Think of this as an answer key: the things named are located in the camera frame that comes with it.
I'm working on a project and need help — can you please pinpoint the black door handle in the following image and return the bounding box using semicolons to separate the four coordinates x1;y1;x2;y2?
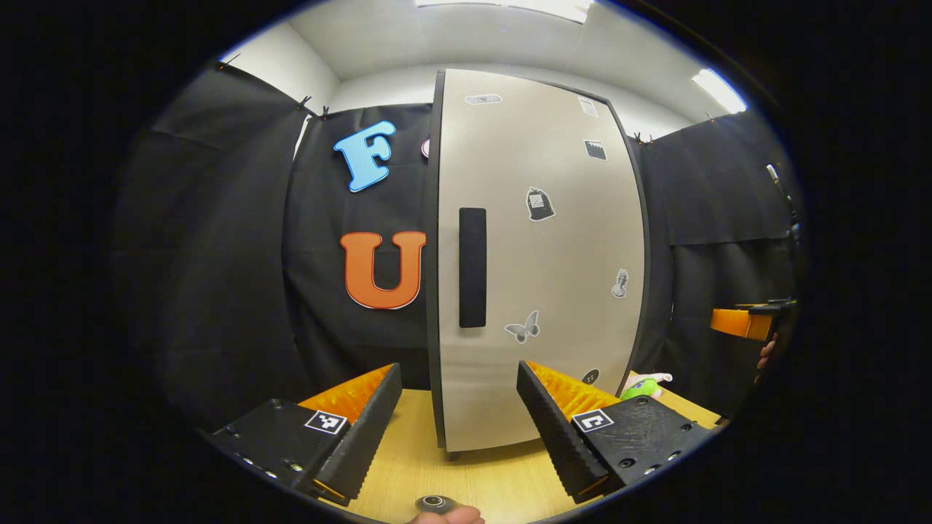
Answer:
459;207;487;328

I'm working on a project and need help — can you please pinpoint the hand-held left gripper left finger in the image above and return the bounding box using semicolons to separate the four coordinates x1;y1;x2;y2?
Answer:
208;362;403;508

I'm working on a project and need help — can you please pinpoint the dark metal stand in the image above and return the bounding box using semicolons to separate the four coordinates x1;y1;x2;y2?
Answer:
765;164;802;245

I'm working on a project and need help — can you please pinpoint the black backdrop cloth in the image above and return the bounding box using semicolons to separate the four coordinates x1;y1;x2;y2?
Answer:
113;62;802;430

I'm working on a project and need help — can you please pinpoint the green pink plush toy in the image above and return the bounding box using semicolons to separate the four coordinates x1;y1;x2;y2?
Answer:
620;373;674;400

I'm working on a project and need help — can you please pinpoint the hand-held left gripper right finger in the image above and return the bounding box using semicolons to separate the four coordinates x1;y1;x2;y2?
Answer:
516;360;718;504

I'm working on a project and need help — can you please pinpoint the dark grey cabinet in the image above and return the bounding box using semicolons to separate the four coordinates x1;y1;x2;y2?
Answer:
424;68;652;461

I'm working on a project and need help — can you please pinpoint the ceiling light panel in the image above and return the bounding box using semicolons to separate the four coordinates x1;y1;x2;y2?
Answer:
692;68;749;115
415;0;594;23

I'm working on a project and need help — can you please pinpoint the beige cabinet door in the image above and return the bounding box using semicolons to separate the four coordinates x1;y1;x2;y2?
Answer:
435;69;649;453

